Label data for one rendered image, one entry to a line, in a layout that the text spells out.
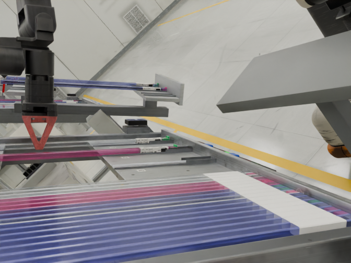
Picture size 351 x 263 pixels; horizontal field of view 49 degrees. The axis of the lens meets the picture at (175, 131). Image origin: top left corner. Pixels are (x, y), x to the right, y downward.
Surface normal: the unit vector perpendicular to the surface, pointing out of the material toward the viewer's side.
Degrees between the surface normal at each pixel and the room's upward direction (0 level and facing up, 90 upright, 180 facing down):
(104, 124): 90
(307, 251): 90
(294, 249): 90
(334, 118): 90
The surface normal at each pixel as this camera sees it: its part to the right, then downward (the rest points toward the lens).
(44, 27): 0.61, -0.11
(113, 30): 0.36, 0.14
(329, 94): -0.59, 0.72
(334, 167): -0.63, -0.70
